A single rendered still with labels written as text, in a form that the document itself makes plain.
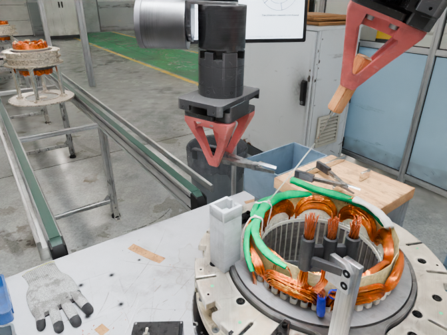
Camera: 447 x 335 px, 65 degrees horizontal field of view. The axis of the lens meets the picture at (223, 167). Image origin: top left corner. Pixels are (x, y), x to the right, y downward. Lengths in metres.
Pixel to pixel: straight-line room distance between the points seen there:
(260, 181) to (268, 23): 0.80
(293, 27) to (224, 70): 1.06
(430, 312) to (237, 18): 0.39
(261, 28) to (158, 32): 1.03
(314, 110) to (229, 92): 2.35
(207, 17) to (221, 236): 0.25
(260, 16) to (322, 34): 1.27
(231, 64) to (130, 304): 0.61
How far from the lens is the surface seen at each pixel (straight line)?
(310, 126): 2.80
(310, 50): 2.66
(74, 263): 1.02
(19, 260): 2.44
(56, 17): 13.84
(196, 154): 0.50
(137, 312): 0.85
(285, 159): 0.91
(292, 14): 1.48
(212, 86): 0.43
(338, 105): 0.38
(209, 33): 0.42
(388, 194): 0.74
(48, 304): 0.90
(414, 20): 0.33
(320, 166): 0.75
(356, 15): 0.34
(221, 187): 2.12
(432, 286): 0.51
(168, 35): 0.43
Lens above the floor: 1.41
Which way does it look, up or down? 26 degrees down
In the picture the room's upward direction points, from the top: straight up
